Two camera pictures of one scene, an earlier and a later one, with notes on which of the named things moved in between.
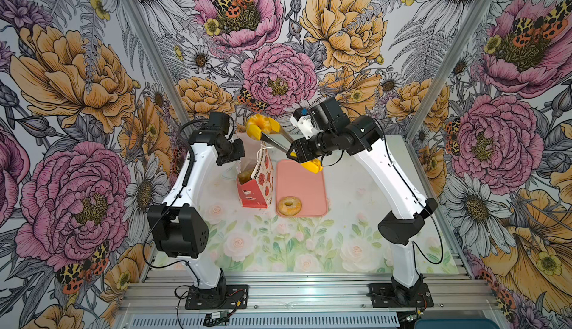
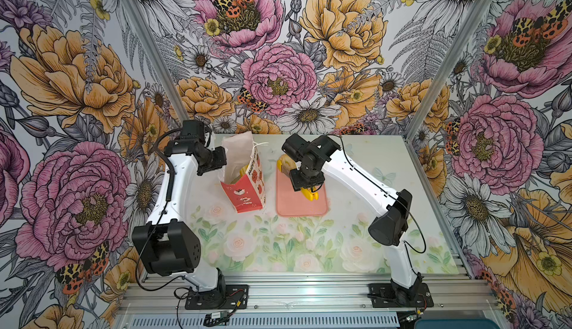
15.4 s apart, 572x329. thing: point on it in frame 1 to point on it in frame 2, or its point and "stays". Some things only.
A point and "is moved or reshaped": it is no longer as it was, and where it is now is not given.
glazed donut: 290,206 to 287,163
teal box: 455,324 stays
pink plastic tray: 296,180 stays
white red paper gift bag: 255,173 is moved or reshaped
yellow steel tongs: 255,132 to 307,193
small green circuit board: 217,318 stays
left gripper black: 239,153 to 220,161
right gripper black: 302,149 to 298,183
